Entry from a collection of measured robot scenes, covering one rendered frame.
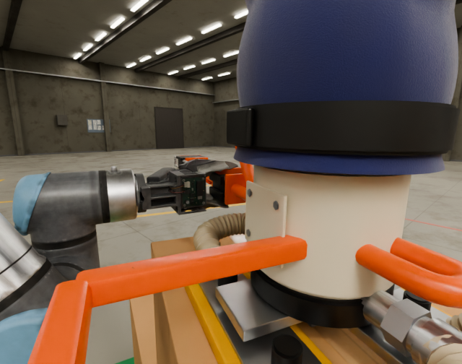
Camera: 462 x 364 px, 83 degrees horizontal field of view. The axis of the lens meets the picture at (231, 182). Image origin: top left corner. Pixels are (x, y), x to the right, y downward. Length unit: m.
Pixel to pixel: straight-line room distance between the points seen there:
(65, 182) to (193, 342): 0.29
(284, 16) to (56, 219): 0.39
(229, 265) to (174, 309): 0.19
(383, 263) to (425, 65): 0.16
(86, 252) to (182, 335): 0.21
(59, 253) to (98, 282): 0.27
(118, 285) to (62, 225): 0.26
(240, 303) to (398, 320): 0.15
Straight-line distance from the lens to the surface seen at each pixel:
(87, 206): 0.45
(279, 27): 0.25
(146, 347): 1.15
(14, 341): 0.37
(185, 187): 0.46
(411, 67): 0.24
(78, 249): 0.48
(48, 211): 0.46
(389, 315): 0.29
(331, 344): 0.37
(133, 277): 0.21
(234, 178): 0.50
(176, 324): 0.38
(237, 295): 0.34
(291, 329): 0.34
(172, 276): 0.22
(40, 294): 0.37
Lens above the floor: 1.31
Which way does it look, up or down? 11 degrees down
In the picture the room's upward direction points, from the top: straight up
